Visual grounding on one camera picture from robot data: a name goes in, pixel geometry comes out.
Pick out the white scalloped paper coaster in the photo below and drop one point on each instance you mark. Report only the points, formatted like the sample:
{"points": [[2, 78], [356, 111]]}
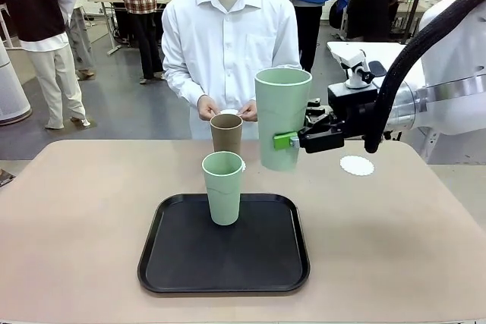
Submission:
{"points": [[357, 165], [244, 166], [229, 112]]}

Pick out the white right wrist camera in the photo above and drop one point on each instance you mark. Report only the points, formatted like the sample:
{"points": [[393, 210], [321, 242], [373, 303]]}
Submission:
{"points": [[355, 68]]}

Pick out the bystander in grey trousers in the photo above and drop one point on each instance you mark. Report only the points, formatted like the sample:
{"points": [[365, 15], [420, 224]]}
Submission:
{"points": [[81, 39]]}

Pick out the person in white shirt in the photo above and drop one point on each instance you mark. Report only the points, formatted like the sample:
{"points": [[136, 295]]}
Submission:
{"points": [[228, 43]]}

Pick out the person left hand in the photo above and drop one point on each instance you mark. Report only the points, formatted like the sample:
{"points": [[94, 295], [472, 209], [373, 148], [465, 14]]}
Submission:
{"points": [[252, 111]]}

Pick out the black plastic tray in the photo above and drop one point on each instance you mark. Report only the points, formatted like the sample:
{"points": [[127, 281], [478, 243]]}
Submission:
{"points": [[224, 263]]}

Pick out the person right hand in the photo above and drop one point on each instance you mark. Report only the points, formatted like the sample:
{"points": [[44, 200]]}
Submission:
{"points": [[205, 106]]}

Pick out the grey outlet post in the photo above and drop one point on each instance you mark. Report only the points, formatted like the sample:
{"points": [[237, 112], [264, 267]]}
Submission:
{"points": [[433, 145]]}

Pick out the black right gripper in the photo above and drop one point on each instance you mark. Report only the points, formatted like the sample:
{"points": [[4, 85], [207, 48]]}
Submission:
{"points": [[355, 107]]}

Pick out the person right forearm white sleeve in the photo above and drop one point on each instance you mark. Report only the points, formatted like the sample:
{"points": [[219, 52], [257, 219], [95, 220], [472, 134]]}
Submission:
{"points": [[180, 81]]}

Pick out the brown tall cup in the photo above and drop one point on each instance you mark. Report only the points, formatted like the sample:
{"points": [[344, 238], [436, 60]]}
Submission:
{"points": [[227, 138]]}

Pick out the white side table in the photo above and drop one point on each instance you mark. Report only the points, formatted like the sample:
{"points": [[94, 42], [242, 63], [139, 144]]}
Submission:
{"points": [[341, 51]]}

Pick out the white cylindrical air purifier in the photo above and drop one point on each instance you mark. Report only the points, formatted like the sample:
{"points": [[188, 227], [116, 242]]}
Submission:
{"points": [[11, 89]]}

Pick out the green tall cup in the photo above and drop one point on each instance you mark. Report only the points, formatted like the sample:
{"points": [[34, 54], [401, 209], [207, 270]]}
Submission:
{"points": [[224, 199], [281, 111]]}

